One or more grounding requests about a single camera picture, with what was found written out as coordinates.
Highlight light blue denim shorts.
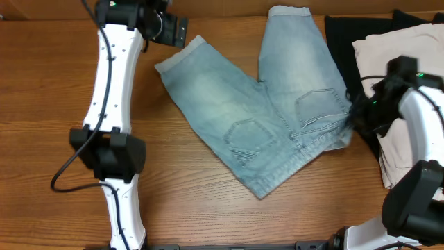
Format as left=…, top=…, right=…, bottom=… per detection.
left=155, top=6, right=352, bottom=199

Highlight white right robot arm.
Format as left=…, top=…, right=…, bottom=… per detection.
left=321, top=56, right=443, bottom=250

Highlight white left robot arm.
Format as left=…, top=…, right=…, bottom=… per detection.
left=69, top=0, right=188, bottom=249

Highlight black cloth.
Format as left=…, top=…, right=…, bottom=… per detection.
left=325, top=10, right=443, bottom=158

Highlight beige folded garment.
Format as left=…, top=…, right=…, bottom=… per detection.
left=352, top=24, right=443, bottom=189

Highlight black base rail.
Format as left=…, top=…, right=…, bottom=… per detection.
left=83, top=240, right=334, bottom=250

